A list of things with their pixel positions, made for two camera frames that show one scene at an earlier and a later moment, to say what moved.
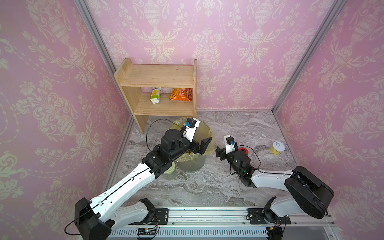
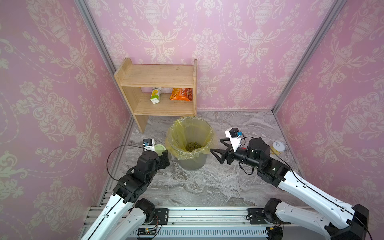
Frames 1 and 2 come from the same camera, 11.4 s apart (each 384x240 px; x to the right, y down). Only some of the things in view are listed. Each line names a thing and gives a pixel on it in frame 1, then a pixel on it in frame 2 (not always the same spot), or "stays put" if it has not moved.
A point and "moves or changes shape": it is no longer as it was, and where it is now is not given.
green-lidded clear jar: (170, 174) moves or changes shape
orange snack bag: (182, 94) stays put
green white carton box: (155, 95) stays put
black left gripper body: (193, 146) → (164, 162)
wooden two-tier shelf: (131, 78) stays put
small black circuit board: (146, 231) stays put
